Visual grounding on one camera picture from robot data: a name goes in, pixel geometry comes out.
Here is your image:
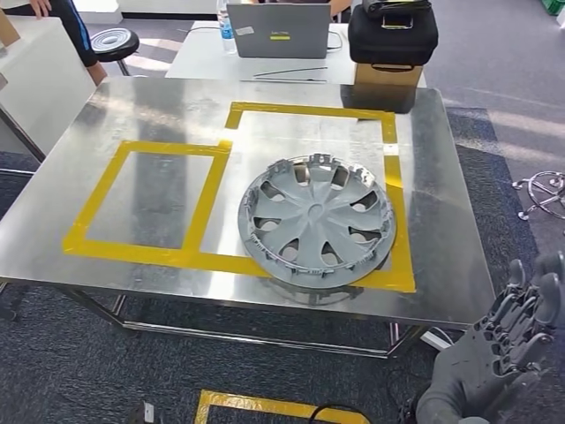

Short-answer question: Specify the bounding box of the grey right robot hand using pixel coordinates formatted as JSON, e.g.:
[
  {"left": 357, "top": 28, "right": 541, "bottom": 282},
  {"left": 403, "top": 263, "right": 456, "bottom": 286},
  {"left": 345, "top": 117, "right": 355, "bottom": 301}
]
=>
[{"left": 414, "top": 251, "right": 565, "bottom": 424}]

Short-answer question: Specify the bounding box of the silver wheel hub cap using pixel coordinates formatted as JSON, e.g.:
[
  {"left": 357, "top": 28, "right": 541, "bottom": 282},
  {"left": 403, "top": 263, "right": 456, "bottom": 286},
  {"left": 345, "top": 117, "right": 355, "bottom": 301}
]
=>
[{"left": 237, "top": 153, "right": 397, "bottom": 292}]

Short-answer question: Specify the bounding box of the stainless steel workbench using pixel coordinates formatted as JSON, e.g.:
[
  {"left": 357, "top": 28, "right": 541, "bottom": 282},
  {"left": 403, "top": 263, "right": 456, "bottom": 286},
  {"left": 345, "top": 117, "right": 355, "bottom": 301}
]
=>
[{"left": 0, "top": 76, "right": 496, "bottom": 360}]

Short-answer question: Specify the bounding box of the white power strip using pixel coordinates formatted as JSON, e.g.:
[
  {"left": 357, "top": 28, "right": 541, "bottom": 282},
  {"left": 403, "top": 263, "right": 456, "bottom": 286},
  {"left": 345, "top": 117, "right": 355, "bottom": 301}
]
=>
[{"left": 419, "top": 329, "right": 453, "bottom": 352}]

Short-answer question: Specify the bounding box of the black round stool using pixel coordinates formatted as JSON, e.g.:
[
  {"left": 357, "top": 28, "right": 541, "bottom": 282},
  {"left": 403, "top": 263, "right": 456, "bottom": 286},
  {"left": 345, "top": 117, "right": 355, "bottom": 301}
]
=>
[
  {"left": 511, "top": 170, "right": 565, "bottom": 223},
  {"left": 90, "top": 27, "right": 140, "bottom": 77}
]

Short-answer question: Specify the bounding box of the brown cardboard box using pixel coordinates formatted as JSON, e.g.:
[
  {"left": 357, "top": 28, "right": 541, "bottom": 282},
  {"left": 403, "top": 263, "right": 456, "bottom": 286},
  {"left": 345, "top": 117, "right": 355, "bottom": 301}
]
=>
[{"left": 354, "top": 61, "right": 424, "bottom": 89}]

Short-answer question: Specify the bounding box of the black case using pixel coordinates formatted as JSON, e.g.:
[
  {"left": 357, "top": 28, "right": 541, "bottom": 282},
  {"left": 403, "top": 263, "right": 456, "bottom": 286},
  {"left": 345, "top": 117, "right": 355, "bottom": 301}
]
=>
[
  {"left": 362, "top": 0, "right": 434, "bottom": 19},
  {"left": 347, "top": 5, "right": 439, "bottom": 67}
]

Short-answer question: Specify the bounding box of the thin black rod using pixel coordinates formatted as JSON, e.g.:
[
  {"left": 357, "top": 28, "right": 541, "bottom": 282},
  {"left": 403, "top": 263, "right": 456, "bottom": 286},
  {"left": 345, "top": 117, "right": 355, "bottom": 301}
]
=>
[
  {"left": 240, "top": 77, "right": 328, "bottom": 84},
  {"left": 253, "top": 65, "right": 329, "bottom": 78}
]

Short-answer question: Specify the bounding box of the grey laptop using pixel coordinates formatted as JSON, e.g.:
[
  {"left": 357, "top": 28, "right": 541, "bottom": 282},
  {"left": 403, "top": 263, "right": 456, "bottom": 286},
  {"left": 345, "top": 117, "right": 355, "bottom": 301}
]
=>
[{"left": 226, "top": 3, "right": 332, "bottom": 60}]

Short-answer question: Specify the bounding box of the clear water bottle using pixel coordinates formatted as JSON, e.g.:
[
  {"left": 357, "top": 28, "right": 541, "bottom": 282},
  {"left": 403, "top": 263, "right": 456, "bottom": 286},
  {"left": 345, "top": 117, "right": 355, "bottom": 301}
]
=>
[{"left": 216, "top": 0, "right": 238, "bottom": 55}]

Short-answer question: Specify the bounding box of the white table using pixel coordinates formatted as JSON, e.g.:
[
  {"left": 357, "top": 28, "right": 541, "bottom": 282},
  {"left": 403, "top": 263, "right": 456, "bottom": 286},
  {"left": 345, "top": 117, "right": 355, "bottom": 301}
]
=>
[{"left": 165, "top": 20, "right": 428, "bottom": 89}]

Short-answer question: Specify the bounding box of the person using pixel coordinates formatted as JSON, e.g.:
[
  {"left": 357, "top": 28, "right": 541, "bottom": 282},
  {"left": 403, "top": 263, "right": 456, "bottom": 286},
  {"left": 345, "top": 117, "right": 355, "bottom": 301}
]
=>
[{"left": 13, "top": 0, "right": 109, "bottom": 87}]

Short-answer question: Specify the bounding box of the white desk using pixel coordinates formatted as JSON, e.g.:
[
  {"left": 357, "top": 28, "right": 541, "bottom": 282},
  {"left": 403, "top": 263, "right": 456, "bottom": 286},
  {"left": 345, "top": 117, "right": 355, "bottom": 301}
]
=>
[{"left": 0, "top": 16, "right": 97, "bottom": 162}]

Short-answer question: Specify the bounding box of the brown cardboard sheet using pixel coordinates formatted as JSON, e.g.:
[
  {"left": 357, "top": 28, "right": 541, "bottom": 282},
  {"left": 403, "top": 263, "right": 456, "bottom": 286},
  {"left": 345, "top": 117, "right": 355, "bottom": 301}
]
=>
[{"left": 0, "top": 10, "right": 21, "bottom": 48}]

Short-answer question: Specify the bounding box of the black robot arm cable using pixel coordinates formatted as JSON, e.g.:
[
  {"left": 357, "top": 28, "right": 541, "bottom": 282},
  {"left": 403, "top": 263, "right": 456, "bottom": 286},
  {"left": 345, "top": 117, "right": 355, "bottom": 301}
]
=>
[{"left": 307, "top": 404, "right": 367, "bottom": 424}]

